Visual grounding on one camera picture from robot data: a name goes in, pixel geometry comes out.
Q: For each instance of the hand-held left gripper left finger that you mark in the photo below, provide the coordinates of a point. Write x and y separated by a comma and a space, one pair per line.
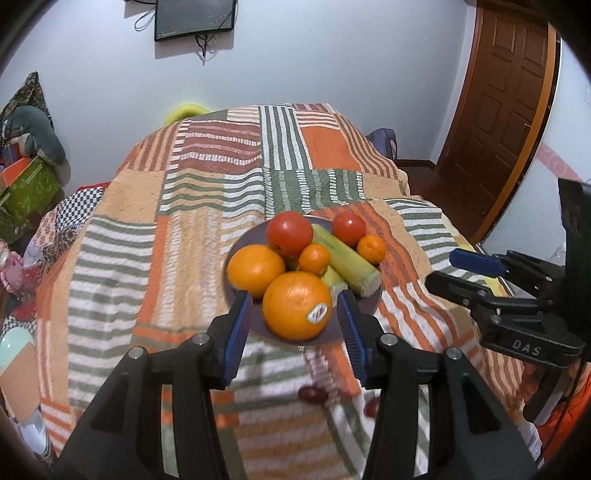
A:
236, 332

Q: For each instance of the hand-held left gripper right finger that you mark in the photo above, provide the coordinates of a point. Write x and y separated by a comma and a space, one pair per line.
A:
352, 337

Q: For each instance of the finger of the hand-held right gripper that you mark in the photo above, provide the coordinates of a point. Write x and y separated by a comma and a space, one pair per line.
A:
475, 262
461, 288

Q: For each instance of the large plain orange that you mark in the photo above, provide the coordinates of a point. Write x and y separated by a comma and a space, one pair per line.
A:
255, 270

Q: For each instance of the large orange with sticker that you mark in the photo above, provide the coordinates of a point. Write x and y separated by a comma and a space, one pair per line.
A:
295, 302

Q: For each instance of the small mandarin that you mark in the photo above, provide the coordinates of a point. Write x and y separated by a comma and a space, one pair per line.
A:
371, 248
314, 259

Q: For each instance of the purple plate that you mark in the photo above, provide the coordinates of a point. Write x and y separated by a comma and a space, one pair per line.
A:
249, 237

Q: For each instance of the red tomato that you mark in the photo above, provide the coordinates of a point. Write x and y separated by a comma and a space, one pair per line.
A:
349, 228
290, 232

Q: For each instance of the orange cloth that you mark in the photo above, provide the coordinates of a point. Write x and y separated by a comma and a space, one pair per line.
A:
570, 415

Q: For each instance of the striped patchwork blanket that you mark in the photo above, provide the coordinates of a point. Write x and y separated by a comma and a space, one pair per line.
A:
184, 207

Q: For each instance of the blue chair back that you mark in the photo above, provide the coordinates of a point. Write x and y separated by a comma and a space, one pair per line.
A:
385, 143

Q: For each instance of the brown wooden door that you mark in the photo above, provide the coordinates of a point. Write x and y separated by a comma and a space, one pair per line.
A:
503, 115

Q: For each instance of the white wardrobe with hearts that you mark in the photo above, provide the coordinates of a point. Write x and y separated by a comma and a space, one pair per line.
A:
561, 134

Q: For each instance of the checkered floral quilt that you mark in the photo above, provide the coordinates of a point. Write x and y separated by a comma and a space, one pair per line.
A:
69, 207

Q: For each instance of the mint round lid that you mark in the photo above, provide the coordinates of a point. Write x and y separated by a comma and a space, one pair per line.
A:
14, 344

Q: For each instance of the brown cardboard sheet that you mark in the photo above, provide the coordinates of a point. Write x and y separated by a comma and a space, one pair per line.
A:
18, 383

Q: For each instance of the pink toy bunny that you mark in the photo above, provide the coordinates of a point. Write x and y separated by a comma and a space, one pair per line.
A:
9, 272

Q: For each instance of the green storage box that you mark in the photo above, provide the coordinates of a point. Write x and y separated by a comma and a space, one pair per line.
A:
30, 191

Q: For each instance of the orange cardboard box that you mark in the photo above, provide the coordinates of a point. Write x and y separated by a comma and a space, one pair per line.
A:
16, 170

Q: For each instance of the grey plush toy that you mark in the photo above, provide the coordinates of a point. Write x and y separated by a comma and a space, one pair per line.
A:
34, 134

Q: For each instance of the dark patterned cloth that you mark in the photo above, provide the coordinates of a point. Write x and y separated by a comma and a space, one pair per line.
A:
27, 92

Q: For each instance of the small black wall monitor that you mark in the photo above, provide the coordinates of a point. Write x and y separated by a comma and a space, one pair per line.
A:
194, 18

